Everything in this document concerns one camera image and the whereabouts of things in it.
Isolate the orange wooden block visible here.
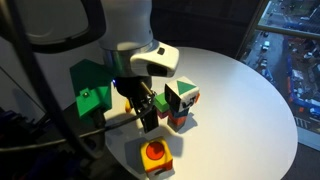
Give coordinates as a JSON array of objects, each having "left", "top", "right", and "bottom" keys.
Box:
[{"left": 166, "top": 114, "right": 191, "bottom": 134}]

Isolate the blue wooden block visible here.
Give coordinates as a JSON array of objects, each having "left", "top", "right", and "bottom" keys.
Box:
[{"left": 167, "top": 109, "right": 190, "bottom": 120}]

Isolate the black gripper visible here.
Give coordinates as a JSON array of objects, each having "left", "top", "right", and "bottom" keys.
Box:
[{"left": 115, "top": 76, "right": 160, "bottom": 134}]

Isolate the thick black cable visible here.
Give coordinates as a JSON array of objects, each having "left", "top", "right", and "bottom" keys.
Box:
[{"left": 0, "top": 0, "right": 103, "bottom": 160}]

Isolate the thin black cable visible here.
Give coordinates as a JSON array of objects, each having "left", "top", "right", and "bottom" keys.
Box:
[{"left": 0, "top": 95, "right": 157, "bottom": 154}]

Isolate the green block under red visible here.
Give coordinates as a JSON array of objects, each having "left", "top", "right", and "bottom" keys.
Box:
[{"left": 68, "top": 58, "right": 116, "bottom": 120}]

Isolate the window frame post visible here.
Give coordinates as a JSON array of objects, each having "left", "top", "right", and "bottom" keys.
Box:
[{"left": 234, "top": 0, "right": 270, "bottom": 62}]

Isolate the soft block with green triangle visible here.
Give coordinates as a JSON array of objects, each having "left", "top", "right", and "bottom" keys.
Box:
[{"left": 164, "top": 76, "right": 201, "bottom": 114}]

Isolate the magenta wooden block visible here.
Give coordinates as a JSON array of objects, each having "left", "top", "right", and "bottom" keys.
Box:
[{"left": 156, "top": 108, "right": 170, "bottom": 120}]

